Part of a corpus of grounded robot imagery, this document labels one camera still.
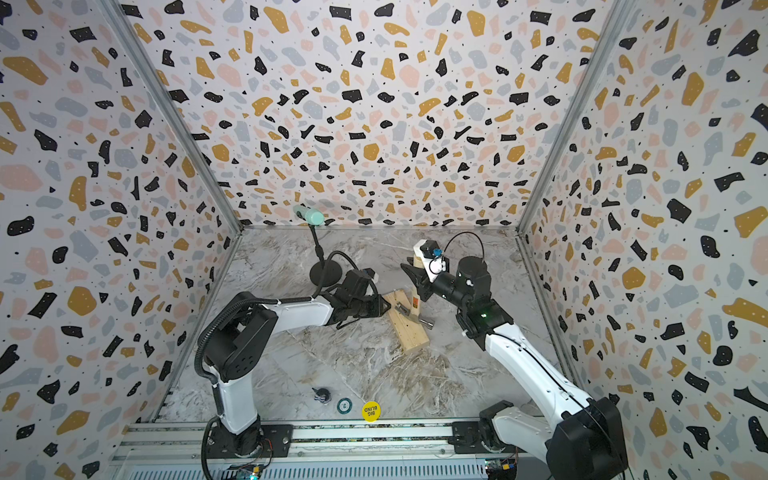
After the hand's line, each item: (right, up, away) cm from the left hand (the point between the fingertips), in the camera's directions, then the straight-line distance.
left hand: (396, 306), depth 94 cm
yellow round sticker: (-6, -25, -16) cm, 30 cm away
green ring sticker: (-14, -24, -14) cm, 31 cm away
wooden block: (+4, -7, -4) cm, 9 cm away
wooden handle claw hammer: (+5, +1, -10) cm, 11 cm away
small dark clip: (-19, -20, -16) cm, 32 cm away
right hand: (+5, +14, -21) cm, 25 cm away
